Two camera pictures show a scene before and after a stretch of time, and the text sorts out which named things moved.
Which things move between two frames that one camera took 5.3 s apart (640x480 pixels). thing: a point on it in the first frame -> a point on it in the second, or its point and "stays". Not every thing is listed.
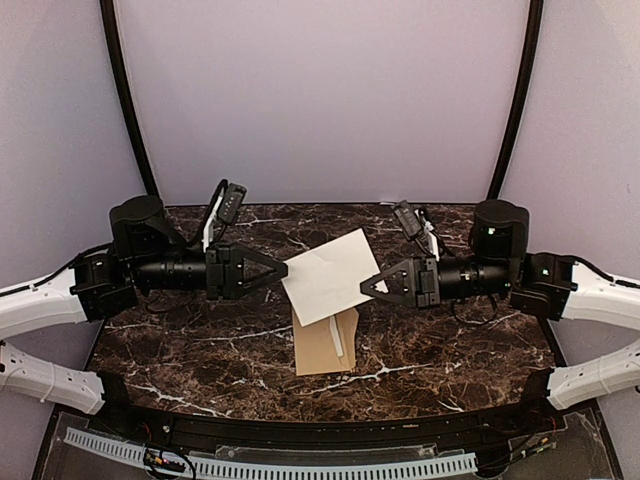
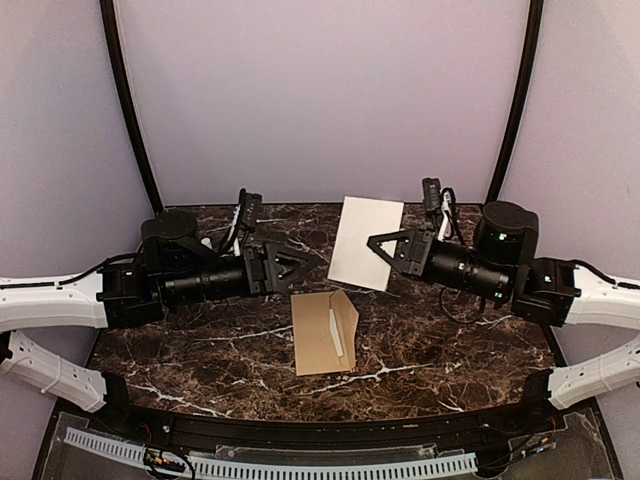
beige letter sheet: [326, 281] -> [353, 261]
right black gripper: [426, 279] -> [415, 252]
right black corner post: [525, 99] stays
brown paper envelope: [315, 348] stays
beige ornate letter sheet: [336, 336] stays
